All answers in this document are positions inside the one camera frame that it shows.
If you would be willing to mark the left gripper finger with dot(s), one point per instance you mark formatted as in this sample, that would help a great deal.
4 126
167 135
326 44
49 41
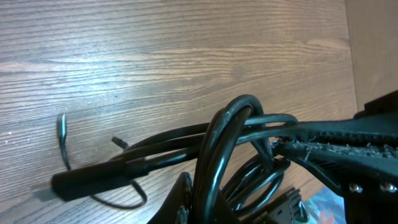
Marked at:
177 205

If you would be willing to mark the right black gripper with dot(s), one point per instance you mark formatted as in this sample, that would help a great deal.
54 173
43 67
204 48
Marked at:
366 177

